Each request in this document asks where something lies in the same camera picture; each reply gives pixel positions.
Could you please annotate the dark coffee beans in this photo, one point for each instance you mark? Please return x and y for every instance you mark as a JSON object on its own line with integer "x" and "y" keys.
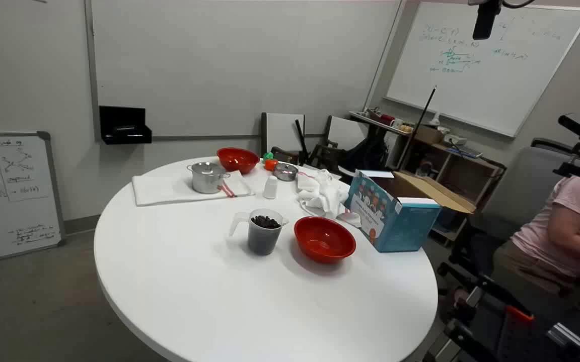
{"x": 264, "y": 222}

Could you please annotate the person in pink shirt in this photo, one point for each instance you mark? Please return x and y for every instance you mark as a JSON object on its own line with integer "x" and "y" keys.
{"x": 572, "y": 207}

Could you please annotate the small white shaker bottle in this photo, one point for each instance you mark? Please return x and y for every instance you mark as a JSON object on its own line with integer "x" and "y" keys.
{"x": 270, "y": 189}

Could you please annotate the orange and green toy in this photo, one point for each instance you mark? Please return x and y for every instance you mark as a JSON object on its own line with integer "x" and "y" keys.
{"x": 270, "y": 162}

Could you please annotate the open black case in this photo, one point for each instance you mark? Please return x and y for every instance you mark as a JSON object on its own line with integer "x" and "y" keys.
{"x": 123, "y": 124}

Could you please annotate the black bag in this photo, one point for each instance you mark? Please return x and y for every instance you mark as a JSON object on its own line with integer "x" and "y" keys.
{"x": 370, "y": 152}

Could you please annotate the aluminium profile rail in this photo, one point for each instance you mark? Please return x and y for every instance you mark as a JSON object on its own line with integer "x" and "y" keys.
{"x": 574, "y": 342}

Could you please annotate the white cloth mat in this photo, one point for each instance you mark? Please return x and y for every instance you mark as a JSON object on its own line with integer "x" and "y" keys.
{"x": 162, "y": 185}

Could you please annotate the small silver metal pot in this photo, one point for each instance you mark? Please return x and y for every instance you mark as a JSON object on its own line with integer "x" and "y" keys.
{"x": 205, "y": 179}

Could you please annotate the red plastic bowl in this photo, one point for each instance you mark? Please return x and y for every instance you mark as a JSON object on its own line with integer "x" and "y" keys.
{"x": 322, "y": 239}
{"x": 238, "y": 160}

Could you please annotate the black breadboard table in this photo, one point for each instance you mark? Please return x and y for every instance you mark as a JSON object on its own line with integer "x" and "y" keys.
{"x": 505, "y": 342}

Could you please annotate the blue printed cardboard box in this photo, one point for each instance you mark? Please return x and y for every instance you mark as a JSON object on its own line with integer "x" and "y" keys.
{"x": 392, "y": 218}

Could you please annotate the small metal dish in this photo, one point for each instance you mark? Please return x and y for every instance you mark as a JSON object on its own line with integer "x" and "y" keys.
{"x": 285, "y": 172}

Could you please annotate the large wall whiteboard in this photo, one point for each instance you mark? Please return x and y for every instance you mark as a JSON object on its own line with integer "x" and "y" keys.
{"x": 498, "y": 73}

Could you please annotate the small grey-framed whiteboard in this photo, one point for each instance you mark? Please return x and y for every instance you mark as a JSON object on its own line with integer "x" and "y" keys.
{"x": 9, "y": 194}

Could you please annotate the long black rod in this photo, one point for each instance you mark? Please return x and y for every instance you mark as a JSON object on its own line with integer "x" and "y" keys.
{"x": 415, "y": 128}

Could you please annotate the white towel red stripes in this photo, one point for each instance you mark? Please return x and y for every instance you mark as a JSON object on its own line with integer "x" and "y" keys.
{"x": 236, "y": 183}

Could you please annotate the grey office chair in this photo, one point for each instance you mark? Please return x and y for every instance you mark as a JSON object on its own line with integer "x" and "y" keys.
{"x": 525, "y": 183}

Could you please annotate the low wooden shelf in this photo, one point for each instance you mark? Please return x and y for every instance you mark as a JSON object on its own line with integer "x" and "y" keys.
{"x": 463, "y": 173}

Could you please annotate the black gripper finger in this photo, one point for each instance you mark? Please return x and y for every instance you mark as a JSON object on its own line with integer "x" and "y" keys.
{"x": 485, "y": 19}

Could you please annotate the crumpled white plastic bag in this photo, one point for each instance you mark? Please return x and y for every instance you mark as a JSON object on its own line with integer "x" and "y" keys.
{"x": 321, "y": 191}

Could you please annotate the bare person forearm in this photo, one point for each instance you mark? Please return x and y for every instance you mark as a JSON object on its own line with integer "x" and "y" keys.
{"x": 572, "y": 237}

